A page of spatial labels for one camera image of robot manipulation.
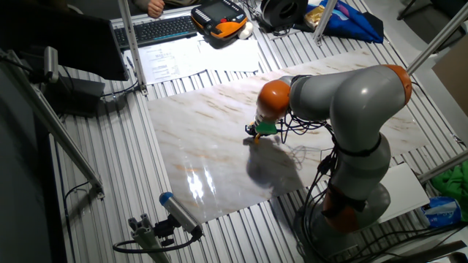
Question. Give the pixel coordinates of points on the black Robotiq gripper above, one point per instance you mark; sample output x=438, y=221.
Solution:
x=253, y=128

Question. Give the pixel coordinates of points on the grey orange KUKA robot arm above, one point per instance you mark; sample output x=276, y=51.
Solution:
x=358, y=102

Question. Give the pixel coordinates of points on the bare person hand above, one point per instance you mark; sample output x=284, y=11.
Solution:
x=156, y=8

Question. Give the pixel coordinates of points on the marble pattern board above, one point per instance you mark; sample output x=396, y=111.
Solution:
x=204, y=146

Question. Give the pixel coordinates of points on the printed white paper sheet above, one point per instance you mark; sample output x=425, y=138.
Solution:
x=234, y=56
x=168, y=62

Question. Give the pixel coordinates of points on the white rounded plastic object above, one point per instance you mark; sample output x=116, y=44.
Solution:
x=245, y=31

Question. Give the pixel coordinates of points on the orange grey teach pendant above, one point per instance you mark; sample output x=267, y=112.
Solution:
x=219, y=14

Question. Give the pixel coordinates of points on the black filament spool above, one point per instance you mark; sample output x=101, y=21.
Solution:
x=281, y=12

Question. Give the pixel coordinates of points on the gold foil packet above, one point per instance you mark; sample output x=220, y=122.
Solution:
x=314, y=16

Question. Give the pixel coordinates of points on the black computer keyboard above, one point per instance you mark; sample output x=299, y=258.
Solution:
x=157, y=31

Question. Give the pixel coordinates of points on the blue fabric bag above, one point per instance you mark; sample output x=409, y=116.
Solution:
x=351, y=23

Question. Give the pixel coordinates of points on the black computer box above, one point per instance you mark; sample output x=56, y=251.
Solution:
x=77, y=96

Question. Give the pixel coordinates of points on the slanted aluminium profile strut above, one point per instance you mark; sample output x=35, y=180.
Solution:
x=55, y=126

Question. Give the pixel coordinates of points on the black computer monitor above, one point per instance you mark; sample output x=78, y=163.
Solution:
x=73, y=44

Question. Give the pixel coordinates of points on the blue tissue packet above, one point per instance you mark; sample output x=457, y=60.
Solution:
x=440, y=212

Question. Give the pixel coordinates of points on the green cloth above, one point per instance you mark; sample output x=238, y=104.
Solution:
x=453, y=182

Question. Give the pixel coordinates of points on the brown cardboard box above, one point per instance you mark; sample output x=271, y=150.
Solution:
x=453, y=76

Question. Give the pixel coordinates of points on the black office chair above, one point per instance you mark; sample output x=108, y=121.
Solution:
x=448, y=14

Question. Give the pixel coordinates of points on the silver camera with blue cap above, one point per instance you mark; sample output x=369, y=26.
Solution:
x=179, y=212

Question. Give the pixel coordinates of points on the aluminium profile post with foot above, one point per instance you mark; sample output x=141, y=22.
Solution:
x=323, y=20

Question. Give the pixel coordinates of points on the aluminium camera stand with clamp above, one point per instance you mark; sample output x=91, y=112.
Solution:
x=144, y=233

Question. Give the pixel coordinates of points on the upright aluminium profile post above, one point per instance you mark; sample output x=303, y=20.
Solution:
x=131, y=44

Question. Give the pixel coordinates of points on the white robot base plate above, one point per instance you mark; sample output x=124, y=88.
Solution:
x=406, y=193

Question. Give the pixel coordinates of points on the slanted aluminium frame bar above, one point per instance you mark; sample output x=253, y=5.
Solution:
x=440, y=34
x=444, y=166

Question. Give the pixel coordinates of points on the silver depth camera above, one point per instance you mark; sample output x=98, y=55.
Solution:
x=51, y=64

